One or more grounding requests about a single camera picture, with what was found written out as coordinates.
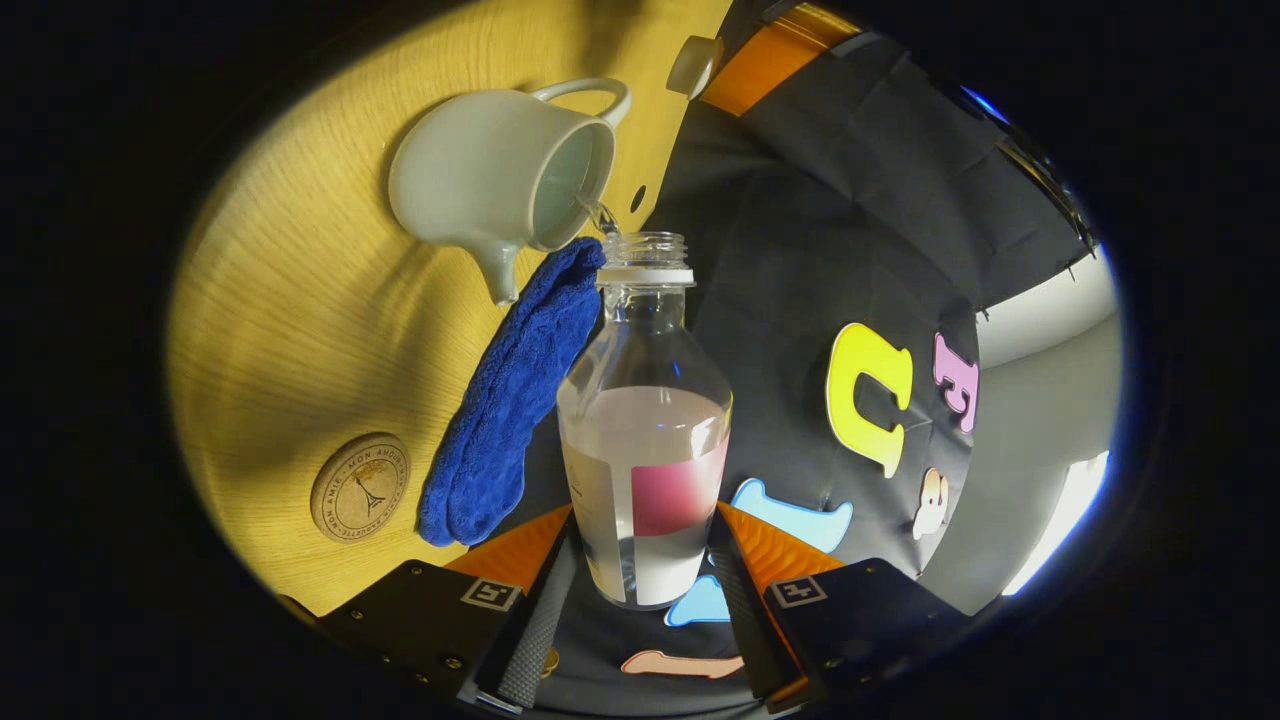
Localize ceiling light panel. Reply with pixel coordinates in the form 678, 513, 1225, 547
1003, 452, 1110, 597

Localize blue towel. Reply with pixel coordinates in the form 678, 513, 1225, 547
417, 237, 608, 548

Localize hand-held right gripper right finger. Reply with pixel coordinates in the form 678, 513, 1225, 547
707, 500, 973, 714

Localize round cork coaster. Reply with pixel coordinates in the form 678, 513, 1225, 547
310, 432, 412, 544

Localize clear water bottle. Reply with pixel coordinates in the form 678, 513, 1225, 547
556, 232, 734, 611

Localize white teacup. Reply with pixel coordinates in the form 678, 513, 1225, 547
388, 78, 634, 306

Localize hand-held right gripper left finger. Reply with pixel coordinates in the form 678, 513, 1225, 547
315, 503, 582, 714

